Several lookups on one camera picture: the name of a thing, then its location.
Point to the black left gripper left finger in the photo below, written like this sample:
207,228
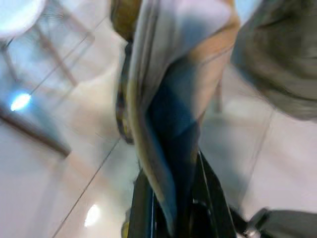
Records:
142,215

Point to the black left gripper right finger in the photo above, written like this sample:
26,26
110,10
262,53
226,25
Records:
213,218

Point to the yellow grey plaid shirt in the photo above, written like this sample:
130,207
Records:
173,49

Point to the olive green cloth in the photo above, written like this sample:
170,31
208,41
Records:
284,62

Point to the white plastic shell chair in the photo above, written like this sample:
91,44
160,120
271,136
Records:
19,15

